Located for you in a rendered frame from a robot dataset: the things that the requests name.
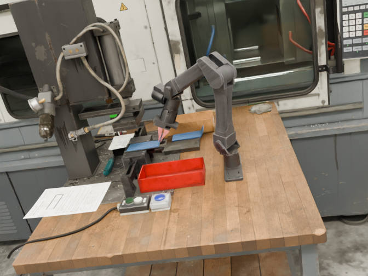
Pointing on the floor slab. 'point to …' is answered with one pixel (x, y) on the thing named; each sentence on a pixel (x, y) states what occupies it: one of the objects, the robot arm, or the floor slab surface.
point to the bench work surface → (200, 219)
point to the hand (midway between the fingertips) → (160, 139)
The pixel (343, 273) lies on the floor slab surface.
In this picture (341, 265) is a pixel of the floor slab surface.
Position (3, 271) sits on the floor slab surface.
